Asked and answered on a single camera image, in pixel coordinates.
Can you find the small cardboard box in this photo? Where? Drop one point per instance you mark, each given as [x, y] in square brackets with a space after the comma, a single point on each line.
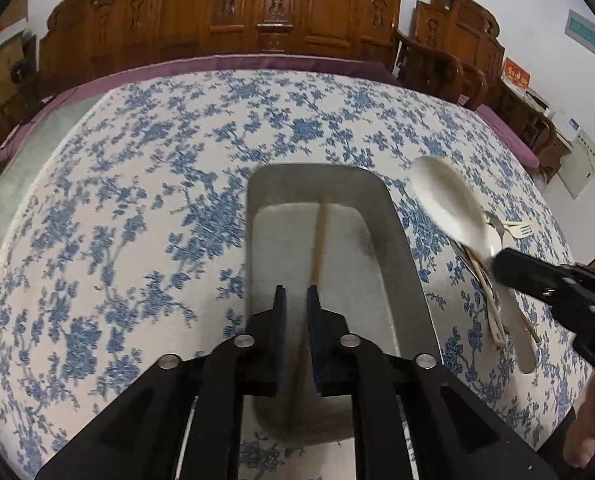
[12, 15]

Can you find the white wall box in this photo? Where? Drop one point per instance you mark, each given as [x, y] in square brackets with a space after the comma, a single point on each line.
[585, 160]

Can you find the large white ladle spoon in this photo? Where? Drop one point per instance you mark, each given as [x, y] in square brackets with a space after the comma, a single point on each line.
[447, 195]

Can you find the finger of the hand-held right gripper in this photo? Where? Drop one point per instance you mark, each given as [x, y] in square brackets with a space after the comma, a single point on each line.
[520, 281]
[527, 262]

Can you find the blue floral tablecloth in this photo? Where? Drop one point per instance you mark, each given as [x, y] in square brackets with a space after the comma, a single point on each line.
[152, 210]

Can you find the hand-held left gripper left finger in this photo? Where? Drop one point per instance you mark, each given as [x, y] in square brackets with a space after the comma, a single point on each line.
[281, 340]

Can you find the wooden chopstick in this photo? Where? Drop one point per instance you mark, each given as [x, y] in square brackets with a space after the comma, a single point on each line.
[530, 330]
[321, 240]

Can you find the green framed wall sign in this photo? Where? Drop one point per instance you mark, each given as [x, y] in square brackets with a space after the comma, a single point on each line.
[587, 35]

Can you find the white plastic fork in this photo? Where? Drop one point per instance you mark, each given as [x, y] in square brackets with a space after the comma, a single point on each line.
[520, 230]

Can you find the dark metal utensil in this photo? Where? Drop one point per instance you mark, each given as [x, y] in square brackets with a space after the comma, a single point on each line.
[466, 256]

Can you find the white plastic utensil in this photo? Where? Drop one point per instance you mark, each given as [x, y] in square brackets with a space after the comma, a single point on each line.
[496, 317]

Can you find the carved wooden sofa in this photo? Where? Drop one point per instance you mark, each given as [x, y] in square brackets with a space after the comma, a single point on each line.
[227, 15]

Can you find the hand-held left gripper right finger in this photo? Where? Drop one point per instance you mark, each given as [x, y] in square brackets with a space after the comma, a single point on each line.
[315, 350]

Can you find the grey metal tray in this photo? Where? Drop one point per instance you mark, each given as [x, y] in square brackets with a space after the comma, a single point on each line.
[352, 260]

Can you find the red box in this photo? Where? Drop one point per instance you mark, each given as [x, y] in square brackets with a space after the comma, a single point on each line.
[517, 72]

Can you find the purple armchair cushion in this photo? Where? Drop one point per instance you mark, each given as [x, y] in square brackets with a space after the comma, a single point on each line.
[512, 140]

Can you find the carved wooden armchair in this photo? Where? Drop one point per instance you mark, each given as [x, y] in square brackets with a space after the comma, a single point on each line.
[457, 35]

